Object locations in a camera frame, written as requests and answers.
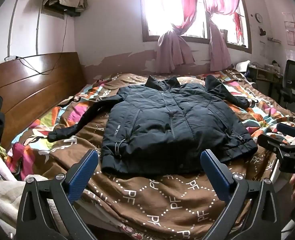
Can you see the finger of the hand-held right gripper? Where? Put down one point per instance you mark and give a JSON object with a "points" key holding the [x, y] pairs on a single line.
{"points": [[270, 141], [287, 128]]}

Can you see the person's right hand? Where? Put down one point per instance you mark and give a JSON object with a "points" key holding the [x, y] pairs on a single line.
{"points": [[294, 186]]}

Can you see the white wall pipe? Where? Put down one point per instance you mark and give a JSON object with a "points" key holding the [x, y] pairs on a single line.
{"points": [[38, 30], [12, 25]]}

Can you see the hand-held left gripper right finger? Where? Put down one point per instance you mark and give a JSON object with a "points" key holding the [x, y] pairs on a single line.
{"points": [[213, 172]]}

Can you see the red hanging cloth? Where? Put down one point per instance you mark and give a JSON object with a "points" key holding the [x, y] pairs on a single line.
{"points": [[238, 27]]}

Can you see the round wall clock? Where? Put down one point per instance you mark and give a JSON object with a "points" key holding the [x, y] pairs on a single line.
{"points": [[258, 17]]}

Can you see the black office chair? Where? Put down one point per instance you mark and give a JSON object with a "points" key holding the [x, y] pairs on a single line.
{"points": [[293, 75]]}

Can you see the wooden headboard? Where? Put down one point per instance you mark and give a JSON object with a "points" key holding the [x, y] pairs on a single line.
{"points": [[25, 85]]}

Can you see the cluttered desk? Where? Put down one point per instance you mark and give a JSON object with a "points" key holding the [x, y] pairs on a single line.
{"points": [[262, 76]]}

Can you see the white power strip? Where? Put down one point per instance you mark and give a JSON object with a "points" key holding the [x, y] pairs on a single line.
{"points": [[11, 58]]}

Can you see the small wall shelf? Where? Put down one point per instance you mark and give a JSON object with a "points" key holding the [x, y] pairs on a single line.
{"points": [[273, 40]]}

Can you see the window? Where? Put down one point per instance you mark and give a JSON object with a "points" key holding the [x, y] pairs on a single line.
{"points": [[157, 12]]}

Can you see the cream fleece blanket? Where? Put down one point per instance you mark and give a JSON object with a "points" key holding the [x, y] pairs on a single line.
{"points": [[2, 195]]}

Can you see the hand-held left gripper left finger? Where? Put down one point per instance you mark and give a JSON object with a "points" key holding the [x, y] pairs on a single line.
{"points": [[83, 173]]}

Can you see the wall-mounted air conditioner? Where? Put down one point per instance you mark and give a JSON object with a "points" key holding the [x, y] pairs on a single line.
{"points": [[52, 12]]}

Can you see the pink curtain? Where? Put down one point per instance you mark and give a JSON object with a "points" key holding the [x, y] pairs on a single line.
{"points": [[218, 47], [173, 47]]}

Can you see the black padded jacket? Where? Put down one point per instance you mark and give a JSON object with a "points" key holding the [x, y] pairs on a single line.
{"points": [[162, 120]]}

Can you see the black wall-mounted object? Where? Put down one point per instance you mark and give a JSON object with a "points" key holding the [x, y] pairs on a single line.
{"points": [[262, 31]]}

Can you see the printed brown blanket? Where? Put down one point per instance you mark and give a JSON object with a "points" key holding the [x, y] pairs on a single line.
{"points": [[150, 205]]}

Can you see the white bag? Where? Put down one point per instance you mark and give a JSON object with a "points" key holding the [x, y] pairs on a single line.
{"points": [[242, 65]]}

